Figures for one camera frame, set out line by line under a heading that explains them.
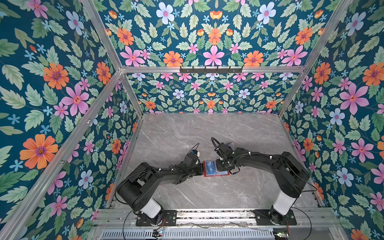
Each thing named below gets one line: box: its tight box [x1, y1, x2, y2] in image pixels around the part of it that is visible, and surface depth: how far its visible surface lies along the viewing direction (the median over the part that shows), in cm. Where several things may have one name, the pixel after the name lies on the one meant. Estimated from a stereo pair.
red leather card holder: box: [203, 160, 230, 177], surface depth 90 cm
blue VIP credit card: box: [205, 161, 217, 176], surface depth 92 cm
